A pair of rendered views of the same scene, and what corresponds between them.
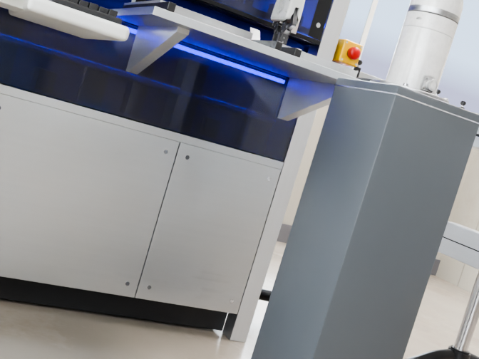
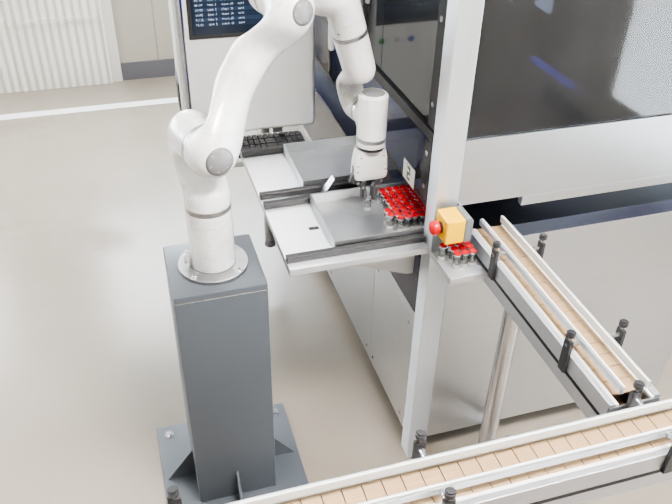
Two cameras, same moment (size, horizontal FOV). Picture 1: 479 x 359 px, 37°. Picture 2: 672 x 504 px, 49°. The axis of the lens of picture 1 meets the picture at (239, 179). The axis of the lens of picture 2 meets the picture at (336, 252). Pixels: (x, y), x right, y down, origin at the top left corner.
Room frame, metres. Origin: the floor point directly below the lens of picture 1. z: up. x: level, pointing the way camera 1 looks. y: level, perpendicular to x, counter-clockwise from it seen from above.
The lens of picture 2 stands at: (2.26, -1.89, 2.07)
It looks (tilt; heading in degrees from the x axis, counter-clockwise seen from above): 35 degrees down; 99
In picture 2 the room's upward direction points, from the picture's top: 1 degrees clockwise
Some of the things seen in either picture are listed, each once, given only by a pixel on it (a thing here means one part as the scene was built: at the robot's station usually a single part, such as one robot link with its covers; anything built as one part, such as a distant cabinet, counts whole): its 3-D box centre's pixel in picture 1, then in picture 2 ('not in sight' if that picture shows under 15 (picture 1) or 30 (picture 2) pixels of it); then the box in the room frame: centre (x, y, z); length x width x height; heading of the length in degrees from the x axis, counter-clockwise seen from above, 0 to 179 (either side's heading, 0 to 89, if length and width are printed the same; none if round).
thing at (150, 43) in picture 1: (155, 52); not in sight; (1.84, 0.30, 0.80); 0.34 x 0.03 x 0.13; 26
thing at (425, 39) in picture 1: (420, 57); (210, 236); (1.68, -0.32, 0.95); 0.19 x 0.19 x 0.18
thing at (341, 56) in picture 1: (345, 53); (452, 225); (2.31, -0.21, 1.00); 0.08 x 0.07 x 0.07; 26
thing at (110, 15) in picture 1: (72, 10); (251, 145); (1.58, 0.46, 0.82); 0.40 x 0.14 x 0.02; 25
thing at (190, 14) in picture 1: (184, 23); (342, 160); (1.95, 0.27, 0.90); 0.34 x 0.26 x 0.04; 26
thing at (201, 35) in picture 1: (245, 53); (337, 196); (1.96, 0.08, 0.87); 0.70 x 0.48 x 0.02; 116
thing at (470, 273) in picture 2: not in sight; (463, 264); (2.36, -0.21, 0.87); 0.14 x 0.13 x 0.02; 26
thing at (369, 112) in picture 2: not in sight; (371, 113); (2.06, 0.01, 1.19); 0.09 x 0.08 x 0.13; 131
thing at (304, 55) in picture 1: (289, 60); (377, 213); (2.10, -0.04, 0.90); 0.34 x 0.26 x 0.04; 26
